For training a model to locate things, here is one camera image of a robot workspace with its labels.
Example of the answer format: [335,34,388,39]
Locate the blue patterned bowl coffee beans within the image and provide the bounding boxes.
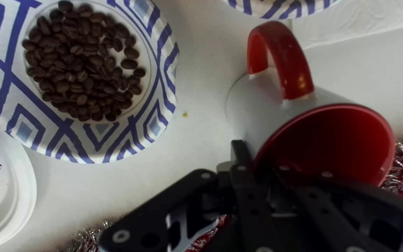
[0,0,180,163]

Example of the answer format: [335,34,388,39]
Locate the red silver tinsel garland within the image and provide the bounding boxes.
[58,141,403,252]

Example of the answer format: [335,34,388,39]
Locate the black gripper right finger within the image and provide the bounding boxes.
[257,162,403,252]

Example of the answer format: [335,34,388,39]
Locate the coffee beans pile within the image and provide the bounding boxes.
[23,0,147,121]

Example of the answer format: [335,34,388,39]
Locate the white paper plate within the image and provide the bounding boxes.
[0,130,38,244]

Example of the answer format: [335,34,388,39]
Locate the white mug red interior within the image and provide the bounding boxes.
[226,20,395,186]

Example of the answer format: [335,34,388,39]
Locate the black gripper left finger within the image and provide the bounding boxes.
[99,139,278,252]

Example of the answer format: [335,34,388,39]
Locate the blue patterned bowl yellow snack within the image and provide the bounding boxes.
[223,0,342,19]

